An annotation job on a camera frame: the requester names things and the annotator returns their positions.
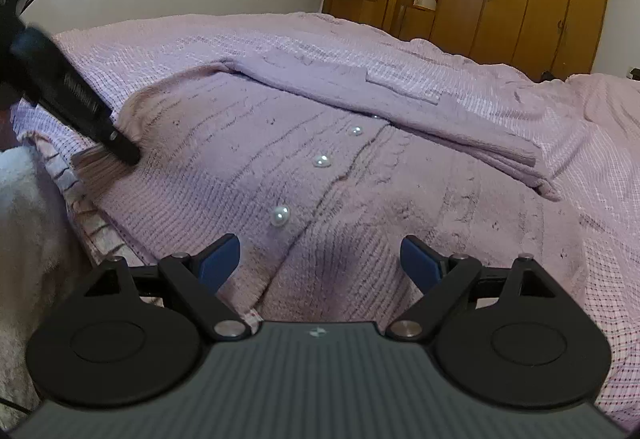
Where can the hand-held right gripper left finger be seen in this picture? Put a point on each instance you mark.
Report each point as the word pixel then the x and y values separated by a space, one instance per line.
pixel 220 264

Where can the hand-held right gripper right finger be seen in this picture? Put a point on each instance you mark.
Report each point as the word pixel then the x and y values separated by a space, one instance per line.
pixel 420 264

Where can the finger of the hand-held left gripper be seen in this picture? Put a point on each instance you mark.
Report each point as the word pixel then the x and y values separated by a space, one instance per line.
pixel 75 94

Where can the pink ruffled bed sheet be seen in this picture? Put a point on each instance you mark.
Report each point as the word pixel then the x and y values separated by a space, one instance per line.
pixel 75 199

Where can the white fluffy cloth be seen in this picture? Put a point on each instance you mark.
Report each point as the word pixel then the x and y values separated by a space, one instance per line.
pixel 35 269

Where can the pink checked blanket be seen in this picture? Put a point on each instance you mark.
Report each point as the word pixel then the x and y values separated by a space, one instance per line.
pixel 500 89

